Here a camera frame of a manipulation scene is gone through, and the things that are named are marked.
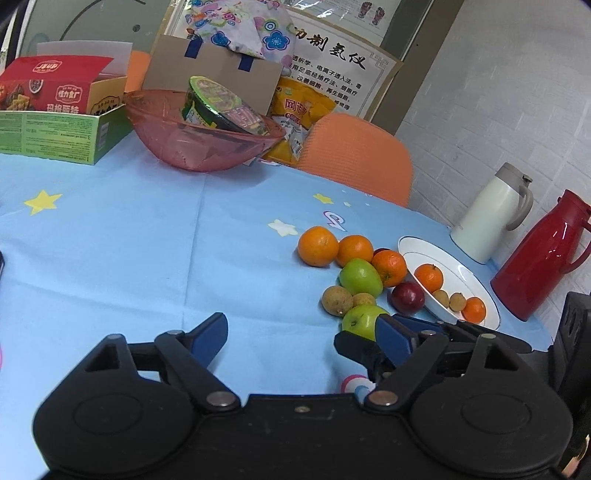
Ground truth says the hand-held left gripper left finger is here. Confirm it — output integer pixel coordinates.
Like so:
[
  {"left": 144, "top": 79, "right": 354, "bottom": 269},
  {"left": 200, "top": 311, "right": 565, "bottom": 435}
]
[{"left": 83, "top": 313, "right": 242, "bottom": 412}]

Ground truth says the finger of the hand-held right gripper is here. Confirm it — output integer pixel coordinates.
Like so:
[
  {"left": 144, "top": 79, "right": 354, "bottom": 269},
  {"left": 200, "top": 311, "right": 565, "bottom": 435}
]
[
  {"left": 334, "top": 331, "right": 393, "bottom": 384},
  {"left": 392, "top": 315, "right": 481, "bottom": 345}
]

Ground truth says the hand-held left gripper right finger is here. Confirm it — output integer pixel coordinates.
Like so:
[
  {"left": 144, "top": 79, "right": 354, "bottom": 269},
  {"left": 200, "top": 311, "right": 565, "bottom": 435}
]
[{"left": 365, "top": 315, "right": 525, "bottom": 410}]

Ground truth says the green apple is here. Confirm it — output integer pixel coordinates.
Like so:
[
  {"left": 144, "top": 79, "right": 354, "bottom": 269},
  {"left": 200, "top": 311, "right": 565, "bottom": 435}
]
[
  {"left": 342, "top": 305, "right": 391, "bottom": 342},
  {"left": 339, "top": 258, "right": 384, "bottom": 298}
]

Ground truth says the white plate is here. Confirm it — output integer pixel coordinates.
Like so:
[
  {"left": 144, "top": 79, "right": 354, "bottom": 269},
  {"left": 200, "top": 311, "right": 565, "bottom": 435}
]
[{"left": 398, "top": 235, "right": 501, "bottom": 330}]

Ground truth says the small orange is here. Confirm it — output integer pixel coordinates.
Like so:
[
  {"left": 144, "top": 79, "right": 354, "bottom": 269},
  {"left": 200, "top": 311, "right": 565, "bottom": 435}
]
[{"left": 462, "top": 296, "right": 487, "bottom": 324}]

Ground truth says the red thermos jug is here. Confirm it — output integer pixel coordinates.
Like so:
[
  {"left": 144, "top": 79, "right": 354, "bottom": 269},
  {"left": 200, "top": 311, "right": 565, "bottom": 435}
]
[{"left": 490, "top": 189, "right": 591, "bottom": 322}]

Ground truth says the blue star-print tablecloth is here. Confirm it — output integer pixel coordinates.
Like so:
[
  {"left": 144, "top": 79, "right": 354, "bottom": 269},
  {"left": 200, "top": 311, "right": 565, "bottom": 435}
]
[{"left": 0, "top": 129, "right": 555, "bottom": 480}]

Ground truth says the white thermos jug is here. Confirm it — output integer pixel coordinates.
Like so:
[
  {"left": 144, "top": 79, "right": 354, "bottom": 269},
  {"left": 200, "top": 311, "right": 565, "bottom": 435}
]
[{"left": 450, "top": 162, "right": 535, "bottom": 265}]

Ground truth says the pink plastic bowl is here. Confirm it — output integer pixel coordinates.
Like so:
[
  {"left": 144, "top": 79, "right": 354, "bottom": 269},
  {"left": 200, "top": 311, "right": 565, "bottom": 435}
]
[{"left": 124, "top": 89, "right": 287, "bottom": 172}]

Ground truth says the instant noodle cup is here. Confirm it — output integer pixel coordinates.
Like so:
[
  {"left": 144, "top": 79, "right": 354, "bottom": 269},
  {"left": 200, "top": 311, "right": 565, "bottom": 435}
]
[{"left": 180, "top": 75, "right": 271, "bottom": 136}]

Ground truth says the yellow snack bag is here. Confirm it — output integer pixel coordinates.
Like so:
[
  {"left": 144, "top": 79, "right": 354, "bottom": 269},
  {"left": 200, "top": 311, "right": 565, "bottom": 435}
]
[{"left": 259, "top": 76, "right": 340, "bottom": 167}]

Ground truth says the green cardboard box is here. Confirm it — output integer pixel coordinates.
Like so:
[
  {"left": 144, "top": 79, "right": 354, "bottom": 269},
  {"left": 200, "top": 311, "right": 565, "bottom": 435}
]
[{"left": 0, "top": 104, "right": 136, "bottom": 166}]

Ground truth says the brown cardboard box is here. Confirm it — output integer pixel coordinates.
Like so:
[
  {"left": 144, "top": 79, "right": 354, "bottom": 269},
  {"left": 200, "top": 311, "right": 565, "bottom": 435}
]
[{"left": 142, "top": 34, "right": 284, "bottom": 117}]

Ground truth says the red snack box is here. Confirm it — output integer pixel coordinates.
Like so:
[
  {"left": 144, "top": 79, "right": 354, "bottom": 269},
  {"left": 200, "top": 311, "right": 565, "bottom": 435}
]
[{"left": 0, "top": 56, "right": 127, "bottom": 116}]

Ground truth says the floral cloth bag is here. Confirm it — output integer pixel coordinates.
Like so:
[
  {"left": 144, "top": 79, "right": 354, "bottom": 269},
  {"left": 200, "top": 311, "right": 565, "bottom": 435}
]
[{"left": 185, "top": 0, "right": 296, "bottom": 61}]

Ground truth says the foot chart poster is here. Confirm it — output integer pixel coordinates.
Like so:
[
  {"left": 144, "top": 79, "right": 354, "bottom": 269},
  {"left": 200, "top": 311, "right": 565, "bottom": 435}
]
[{"left": 342, "top": 0, "right": 402, "bottom": 33}]

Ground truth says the white wall poster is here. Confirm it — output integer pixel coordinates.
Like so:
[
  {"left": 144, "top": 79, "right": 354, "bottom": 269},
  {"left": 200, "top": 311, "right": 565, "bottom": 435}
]
[{"left": 281, "top": 4, "right": 402, "bottom": 136}]

